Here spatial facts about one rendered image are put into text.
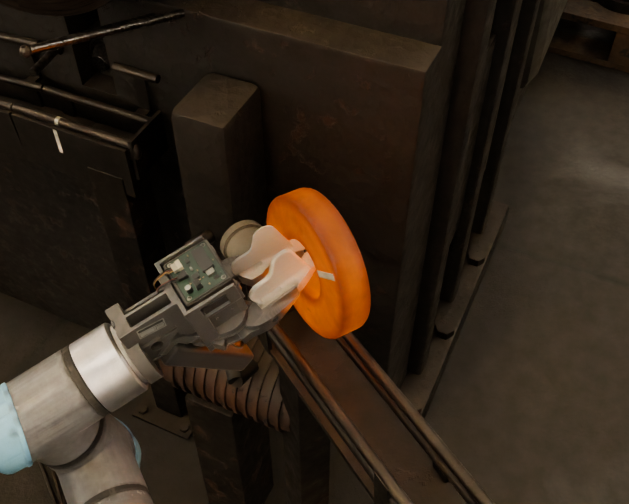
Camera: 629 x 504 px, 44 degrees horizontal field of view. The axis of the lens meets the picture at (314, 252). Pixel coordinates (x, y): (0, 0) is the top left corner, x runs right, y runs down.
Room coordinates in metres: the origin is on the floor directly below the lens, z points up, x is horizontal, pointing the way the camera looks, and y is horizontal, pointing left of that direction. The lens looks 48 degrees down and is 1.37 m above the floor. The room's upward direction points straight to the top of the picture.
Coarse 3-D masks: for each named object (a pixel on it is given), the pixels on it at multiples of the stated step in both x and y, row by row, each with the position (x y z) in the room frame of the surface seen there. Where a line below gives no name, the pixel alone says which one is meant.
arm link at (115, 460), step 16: (112, 416) 0.41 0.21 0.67; (112, 432) 0.38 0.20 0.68; (128, 432) 0.40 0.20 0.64; (96, 448) 0.36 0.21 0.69; (112, 448) 0.37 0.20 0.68; (128, 448) 0.37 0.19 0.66; (64, 464) 0.34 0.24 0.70; (80, 464) 0.34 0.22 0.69; (96, 464) 0.35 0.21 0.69; (112, 464) 0.35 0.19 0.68; (128, 464) 0.35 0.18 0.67; (64, 480) 0.34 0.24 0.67; (80, 480) 0.33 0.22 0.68; (96, 480) 0.33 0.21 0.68; (112, 480) 0.33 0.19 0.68; (128, 480) 0.33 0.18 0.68; (144, 480) 0.35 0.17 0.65; (80, 496) 0.32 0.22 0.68
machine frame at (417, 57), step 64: (128, 0) 0.89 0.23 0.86; (192, 0) 0.87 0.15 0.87; (256, 0) 0.87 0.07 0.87; (320, 0) 0.84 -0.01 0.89; (384, 0) 0.80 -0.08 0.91; (448, 0) 0.77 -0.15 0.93; (512, 0) 1.02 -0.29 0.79; (0, 64) 1.00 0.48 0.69; (64, 64) 0.95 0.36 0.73; (128, 64) 0.90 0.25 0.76; (192, 64) 0.85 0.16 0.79; (256, 64) 0.81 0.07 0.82; (320, 64) 0.77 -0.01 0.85; (384, 64) 0.74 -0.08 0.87; (448, 64) 0.81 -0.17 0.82; (512, 64) 1.22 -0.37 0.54; (128, 128) 0.91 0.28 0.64; (320, 128) 0.77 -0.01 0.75; (384, 128) 0.74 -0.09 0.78; (448, 128) 0.84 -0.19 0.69; (0, 192) 1.05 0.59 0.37; (64, 192) 0.98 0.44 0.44; (320, 192) 0.77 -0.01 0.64; (384, 192) 0.74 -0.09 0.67; (448, 192) 0.84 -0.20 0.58; (0, 256) 1.09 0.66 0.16; (64, 256) 1.00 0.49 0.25; (384, 256) 0.73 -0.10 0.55; (448, 256) 1.03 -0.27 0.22; (384, 320) 0.73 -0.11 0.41; (448, 320) 0.98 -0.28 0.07
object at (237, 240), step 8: (240, 224) 0.66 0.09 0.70; (248, 224) 0.66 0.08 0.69; (256, 224) 0.66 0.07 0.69; (232, 232) 0.65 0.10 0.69; (240, 232) 0.65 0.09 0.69; (248, 232) 0.65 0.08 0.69; (224, 240) 0.64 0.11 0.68; (232, 240) 0.64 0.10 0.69; (240, 240) 0.63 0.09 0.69; (248, 240) 0.63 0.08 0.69; (224, 248) 0.64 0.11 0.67; (232, 248) 0.63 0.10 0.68; (240, 248) 0.62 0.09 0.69; (248, 248) 0.62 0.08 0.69; (224, 256) 0.64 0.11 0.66
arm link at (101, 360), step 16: (96, 336) 0.41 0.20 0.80; (112, 336) 0.41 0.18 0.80; (80, 352) 0.40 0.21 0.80; (96, 352) 0.40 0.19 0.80; (112, 352) 0.40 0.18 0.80; (80, 368) 0.38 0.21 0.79; (96, 368) 0.38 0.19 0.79; (112, 368) 0.38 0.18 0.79; (128, 368) 0.39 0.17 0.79; (96, 384) 0.37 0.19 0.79; (112, 384) 0.37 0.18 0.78; (128, 384) 0.38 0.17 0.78; (144, 384) 0.39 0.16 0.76; (112, 400) 0.37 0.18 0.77; (128, 400) 0.38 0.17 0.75
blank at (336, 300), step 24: (288, 192) 0.56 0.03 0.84; (312, 192) 0.55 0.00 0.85; (288, 216) 0.54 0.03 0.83; (312, 216) 0.51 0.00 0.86; (336, 216) 0.51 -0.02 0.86; (312, 240) 0.50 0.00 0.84; (336, 240) 0.49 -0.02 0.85; (336, 264) 0.47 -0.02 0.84; (360, 264) 0.47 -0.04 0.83; (312, 288) 0.51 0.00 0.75; (336, 288) 0.46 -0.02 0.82; (360, 288) 0.46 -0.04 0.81; (312, 312) 0.49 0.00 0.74; (336, 312) 0.45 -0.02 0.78; (360, 312) 0.45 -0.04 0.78; (336, 336) 0.45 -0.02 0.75
